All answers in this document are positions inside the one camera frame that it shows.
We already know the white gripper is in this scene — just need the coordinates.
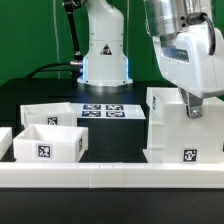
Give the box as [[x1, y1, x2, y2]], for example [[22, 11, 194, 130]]
[[153, 26, 224, 118]]

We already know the grey hanging cable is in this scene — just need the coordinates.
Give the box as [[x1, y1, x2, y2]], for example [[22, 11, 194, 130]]
[[52, 0, 62, 80]]

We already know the white front drawer box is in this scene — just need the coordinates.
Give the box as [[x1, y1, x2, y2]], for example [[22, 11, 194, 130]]
[[13, 124, 88, 163]]

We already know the black cable on stand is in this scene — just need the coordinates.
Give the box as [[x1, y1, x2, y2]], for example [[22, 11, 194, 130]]
[[24, 0, 84, 79]]

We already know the white fence rail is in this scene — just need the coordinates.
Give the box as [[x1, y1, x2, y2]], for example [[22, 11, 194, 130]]
[[0, 162, 224, 189], [0, 127, 12, 160]]

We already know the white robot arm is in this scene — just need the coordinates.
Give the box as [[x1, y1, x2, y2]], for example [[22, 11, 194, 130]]
[[78, 0, 224, 119]]

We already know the white left fence rail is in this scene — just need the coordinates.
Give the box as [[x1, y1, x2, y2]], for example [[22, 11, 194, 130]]
[[0, 127, 12, 160]]

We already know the white marker tag sheet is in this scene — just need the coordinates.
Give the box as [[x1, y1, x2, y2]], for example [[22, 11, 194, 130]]
[[71, 103, 145, 120]]

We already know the white rear drawer box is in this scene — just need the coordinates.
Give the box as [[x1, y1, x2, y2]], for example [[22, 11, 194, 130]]
[[20, 102, 77, 128]]

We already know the white drawer cabinet frame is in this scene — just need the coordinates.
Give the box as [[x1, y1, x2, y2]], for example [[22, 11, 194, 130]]
[[144, 87, 224, 164]]

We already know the white front fence rail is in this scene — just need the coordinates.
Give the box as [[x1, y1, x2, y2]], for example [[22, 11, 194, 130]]
[[0, 162, 224, 189]]

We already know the white drawer box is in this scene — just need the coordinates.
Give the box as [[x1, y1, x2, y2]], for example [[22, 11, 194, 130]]
[[13, 124, 88, 163], [20, 102, 77, 128]]

